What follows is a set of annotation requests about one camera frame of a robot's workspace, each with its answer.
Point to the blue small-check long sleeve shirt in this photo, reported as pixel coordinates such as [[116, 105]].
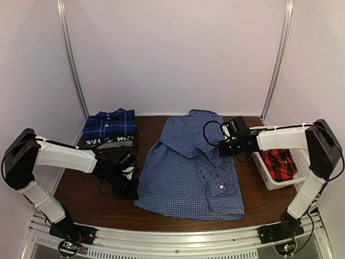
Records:
[[184, 176]]

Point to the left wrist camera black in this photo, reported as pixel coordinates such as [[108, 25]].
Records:
[[122, 158]]

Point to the white plastic basket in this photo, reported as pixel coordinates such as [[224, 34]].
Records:
[[278, 137]]

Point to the front aluminium rail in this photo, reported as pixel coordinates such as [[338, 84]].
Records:
[[231, 243]]

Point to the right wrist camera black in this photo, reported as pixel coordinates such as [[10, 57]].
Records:
[[237, 126]]

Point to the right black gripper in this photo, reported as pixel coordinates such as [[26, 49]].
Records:
[[223, 152]]

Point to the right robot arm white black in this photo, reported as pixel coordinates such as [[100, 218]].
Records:
[[316, 141]]

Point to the dark blue plaid folded shirt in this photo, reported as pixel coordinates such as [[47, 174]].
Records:
[[106, 125]]

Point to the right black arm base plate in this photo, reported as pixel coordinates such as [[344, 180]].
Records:
[[275, 233]]

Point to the aluminium frame post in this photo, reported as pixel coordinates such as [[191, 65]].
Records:
[[284, 37], [70, 56]]

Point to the right circuit board with leds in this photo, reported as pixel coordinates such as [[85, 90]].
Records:
[[285, 248]]

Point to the right aluminium frame post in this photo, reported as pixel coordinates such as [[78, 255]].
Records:
[[284, 37]]

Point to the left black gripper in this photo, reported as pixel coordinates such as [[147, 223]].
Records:
[[129, 192]]

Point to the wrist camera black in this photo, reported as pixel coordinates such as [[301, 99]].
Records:
[[237, 126], [122, 158]]

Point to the red black plaid shirt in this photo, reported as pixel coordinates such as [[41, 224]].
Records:
[[280, 164]]

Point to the left circuit board with leds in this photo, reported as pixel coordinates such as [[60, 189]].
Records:
[[67, 248]]

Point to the black grey printed folded shirt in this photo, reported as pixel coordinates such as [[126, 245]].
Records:
[[114, 142]]

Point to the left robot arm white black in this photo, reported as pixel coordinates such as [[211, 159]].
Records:
[[29, 150]]

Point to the circuit board with leds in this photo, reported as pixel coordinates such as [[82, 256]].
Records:
[[285, 248], [67, 248]]

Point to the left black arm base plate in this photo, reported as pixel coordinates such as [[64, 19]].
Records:
[[75, 232]]

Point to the left aluminium frame post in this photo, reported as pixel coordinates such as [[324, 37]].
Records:
[[70, 56]]

